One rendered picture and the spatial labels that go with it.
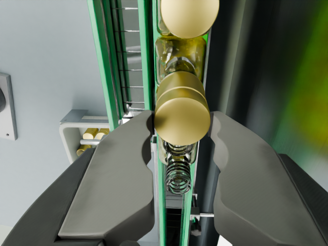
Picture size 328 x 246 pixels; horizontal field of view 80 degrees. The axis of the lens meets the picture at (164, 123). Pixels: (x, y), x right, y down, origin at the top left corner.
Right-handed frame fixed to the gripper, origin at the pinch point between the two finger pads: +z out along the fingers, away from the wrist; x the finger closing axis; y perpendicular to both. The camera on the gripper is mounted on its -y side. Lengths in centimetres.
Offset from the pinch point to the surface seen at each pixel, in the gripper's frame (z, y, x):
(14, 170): 43, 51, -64
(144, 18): 22.1, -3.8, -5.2
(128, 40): 30.5, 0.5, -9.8
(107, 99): 22.0, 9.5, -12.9
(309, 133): 5.3, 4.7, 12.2
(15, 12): 44, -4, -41
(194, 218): 21.1, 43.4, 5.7
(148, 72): 22.2, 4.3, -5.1
